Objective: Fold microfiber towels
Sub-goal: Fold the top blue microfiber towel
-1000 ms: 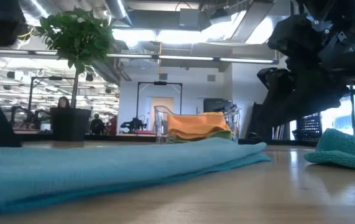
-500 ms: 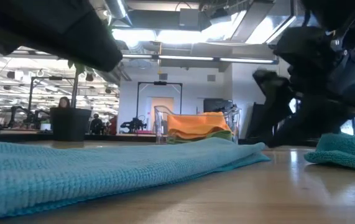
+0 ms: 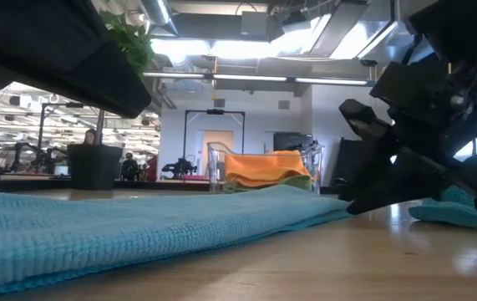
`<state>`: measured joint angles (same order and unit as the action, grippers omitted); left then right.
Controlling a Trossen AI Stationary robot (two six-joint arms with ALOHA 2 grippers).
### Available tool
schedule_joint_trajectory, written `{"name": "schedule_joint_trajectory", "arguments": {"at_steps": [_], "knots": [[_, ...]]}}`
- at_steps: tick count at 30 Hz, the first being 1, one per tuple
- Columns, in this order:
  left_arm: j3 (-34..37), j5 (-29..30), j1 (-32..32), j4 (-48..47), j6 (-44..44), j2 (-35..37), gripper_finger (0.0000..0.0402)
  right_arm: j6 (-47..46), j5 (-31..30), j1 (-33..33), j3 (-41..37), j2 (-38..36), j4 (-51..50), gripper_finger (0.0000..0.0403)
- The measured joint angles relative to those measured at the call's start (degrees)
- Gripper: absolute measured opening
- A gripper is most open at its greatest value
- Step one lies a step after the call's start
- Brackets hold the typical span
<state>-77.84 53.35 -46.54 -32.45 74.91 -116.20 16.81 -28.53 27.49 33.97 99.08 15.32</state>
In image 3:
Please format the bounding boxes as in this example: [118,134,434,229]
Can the silver ceiling duct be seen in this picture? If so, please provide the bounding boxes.
[269,0,415,60]

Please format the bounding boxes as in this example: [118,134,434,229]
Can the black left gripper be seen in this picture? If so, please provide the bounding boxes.
[0,0,153,120]

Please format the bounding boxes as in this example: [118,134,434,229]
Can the black distant gantry frame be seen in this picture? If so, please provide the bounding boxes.
[37,102,87,151]

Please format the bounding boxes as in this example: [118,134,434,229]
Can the long ceiling light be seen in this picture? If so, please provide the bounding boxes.
[144,71,375,87]

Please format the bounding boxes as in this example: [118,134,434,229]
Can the aqua microfiber towel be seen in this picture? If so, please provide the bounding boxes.
[0,185,353,298]

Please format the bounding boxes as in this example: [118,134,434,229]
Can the orange microfiber towel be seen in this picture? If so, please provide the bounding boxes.
[224,149,312,188]

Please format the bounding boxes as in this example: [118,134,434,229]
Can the grey ceiling box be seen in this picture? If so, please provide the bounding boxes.
[240,11,285,43]

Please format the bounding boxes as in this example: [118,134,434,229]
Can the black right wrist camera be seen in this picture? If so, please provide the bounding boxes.
[337,98,394,142]

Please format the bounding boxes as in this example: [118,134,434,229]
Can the person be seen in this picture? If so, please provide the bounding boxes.
[82,128,98,146]
[119,151,140,181]

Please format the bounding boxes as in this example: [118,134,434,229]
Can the black aluminium table frame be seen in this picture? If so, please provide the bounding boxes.
[0,177,348,196]

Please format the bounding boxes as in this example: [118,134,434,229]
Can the black folding screen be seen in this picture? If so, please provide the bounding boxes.
[332,137,371,188]

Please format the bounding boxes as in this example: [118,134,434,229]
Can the black cabinet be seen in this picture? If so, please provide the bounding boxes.
[273,131,315,152]

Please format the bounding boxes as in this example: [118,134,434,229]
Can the teal green microfiber towel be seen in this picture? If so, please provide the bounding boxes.
[408,186,477,233]

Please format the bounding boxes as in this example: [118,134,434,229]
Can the clear plastic bin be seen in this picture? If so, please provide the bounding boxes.
[206,140,325,195]

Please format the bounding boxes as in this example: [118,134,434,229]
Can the artificial green leafy plant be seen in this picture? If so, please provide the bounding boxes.
[94,11,156,146]

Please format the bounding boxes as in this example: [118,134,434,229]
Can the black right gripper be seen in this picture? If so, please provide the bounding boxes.
[345,53,477,222]

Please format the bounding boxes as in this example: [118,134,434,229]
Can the tan door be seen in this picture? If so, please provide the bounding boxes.
[202,130,235,162]

